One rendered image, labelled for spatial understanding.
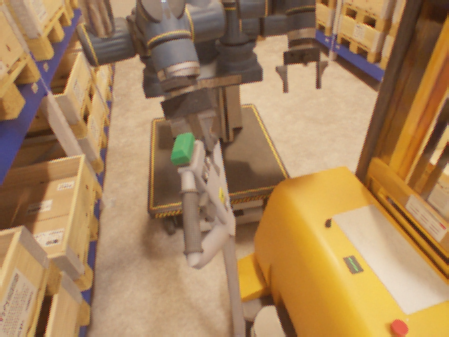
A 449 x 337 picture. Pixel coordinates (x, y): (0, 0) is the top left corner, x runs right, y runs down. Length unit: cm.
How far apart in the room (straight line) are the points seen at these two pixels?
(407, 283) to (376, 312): 14
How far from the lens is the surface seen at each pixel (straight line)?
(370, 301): 105
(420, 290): 112
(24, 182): 243
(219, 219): 75
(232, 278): 103
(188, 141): 65
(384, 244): 118
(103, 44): 167
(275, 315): 147
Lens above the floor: 180
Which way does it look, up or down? 41 degrees down
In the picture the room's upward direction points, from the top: 6 degrees counter-clockwise
